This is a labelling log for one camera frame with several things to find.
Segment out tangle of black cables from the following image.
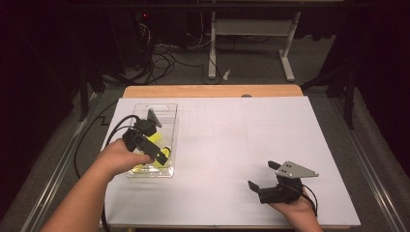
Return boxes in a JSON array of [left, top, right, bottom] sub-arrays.
[[129, 23, 223, 86]]

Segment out black metal stand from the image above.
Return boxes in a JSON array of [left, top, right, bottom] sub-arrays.
[[301, 66, 357, 131], [76, 62, 107, 123]]

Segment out long black cable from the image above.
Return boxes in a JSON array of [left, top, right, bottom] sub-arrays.
[[73, 100, 120, 180]]

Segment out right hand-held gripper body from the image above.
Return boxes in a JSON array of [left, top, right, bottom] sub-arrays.
[[257, 160, 319, 205]]

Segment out clear plastic tray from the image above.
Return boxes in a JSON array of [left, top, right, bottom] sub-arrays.
[[124, 102, 179, 179]]

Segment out person's left hand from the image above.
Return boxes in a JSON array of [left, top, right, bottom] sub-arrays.
[[96, 138, 156, 182]]

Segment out hand-held gripper cable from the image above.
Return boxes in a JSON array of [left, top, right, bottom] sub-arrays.
[[301, 184, 319, 217], [101, 114, 143, 232]]

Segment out black computer tower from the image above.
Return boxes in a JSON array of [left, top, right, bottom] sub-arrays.
[[109, 11, 156, 72]]

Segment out white table cover board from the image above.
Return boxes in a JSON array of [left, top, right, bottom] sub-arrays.
[[101, 96, 362, 228]]

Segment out person's right hand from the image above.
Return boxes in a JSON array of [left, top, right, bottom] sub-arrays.
[[270, 189, 318, 223]]

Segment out left hand-held gripper cable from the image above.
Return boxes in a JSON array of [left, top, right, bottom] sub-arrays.
[[101, 114, 143, 232]]

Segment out right hand-held gripper cable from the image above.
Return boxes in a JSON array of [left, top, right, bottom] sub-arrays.
[[301, 184, 319, 217]]

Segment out grey metal rail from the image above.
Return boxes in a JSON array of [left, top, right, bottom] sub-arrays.
[[18, 93, 98, 232], [328, 95, 410, 232]]

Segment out white metal desk frame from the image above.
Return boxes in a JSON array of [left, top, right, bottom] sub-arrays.
[[207, 11, 303, 82]]

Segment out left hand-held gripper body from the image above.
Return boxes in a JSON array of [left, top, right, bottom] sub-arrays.
[[121, 108, 163, 160]]

